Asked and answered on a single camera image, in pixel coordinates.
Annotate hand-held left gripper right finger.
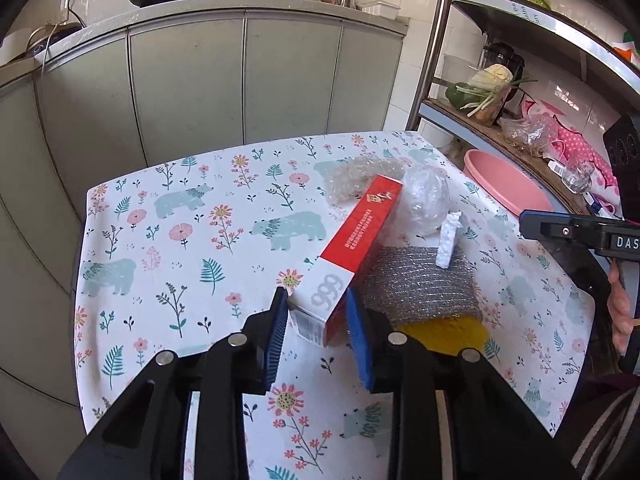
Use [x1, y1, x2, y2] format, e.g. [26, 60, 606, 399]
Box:
[345, 290, 581, 480]

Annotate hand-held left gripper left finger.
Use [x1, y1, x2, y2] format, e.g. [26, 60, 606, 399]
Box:
[57, 286, 290, 480]

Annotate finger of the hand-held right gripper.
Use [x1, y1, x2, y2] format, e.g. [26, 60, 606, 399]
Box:
[518, 209, 602, 250]

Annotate pink plastic basin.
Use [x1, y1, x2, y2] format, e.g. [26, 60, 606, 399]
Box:
[463, 149, 557, 217]

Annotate silver mesh pad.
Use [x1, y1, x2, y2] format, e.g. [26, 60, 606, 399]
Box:
[357, 245, 484, 327]

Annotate red and white box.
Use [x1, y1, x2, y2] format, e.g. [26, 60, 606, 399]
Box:
[288, 174, 405, 347]

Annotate person's right hand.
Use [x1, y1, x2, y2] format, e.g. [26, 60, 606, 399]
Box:
[607, 264, 640, 355]

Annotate pink polka dot bag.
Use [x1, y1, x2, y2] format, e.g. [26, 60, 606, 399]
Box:
[520, 100, 622, 207]

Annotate clear drinking glass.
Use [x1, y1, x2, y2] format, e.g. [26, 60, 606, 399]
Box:
[560, 160, 597, 194]

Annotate crumpled clear plastic bag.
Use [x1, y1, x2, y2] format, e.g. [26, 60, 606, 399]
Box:
[501, 112, 559, 157]

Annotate green onions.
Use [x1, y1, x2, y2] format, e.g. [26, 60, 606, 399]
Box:
[457, 77, 539, 119]

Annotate floral bear tablecloth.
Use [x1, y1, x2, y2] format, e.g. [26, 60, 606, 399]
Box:
[74, 130, 597, 480]

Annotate black blender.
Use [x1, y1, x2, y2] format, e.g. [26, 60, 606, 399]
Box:
[482, 42, 527, 122]

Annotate bubble wrap sheet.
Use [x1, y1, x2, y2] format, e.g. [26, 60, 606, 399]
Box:
[322, 156, 407, 207]

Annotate vegetables on shelf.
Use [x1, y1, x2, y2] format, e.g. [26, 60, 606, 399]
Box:
[442, 55, 517, 127]

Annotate striped dark clothing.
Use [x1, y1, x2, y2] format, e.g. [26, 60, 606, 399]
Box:
[564, 370, 640, 480]

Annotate metal shelf rack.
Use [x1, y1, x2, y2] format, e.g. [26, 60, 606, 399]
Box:
[405, 0, 640, 261]

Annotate grey kitchen cabinet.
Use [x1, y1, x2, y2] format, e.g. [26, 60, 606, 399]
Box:
[0, 2, 409, 413]

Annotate white rectangular container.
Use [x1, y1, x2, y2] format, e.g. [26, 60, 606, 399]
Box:
[360, 2, 402, 17]

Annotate black induction cooker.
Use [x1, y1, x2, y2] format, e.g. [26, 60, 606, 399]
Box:
[27, 22, 84, 59]

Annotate white power cable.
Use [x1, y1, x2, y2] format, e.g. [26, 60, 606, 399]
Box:
[40, 22, 67, 74]

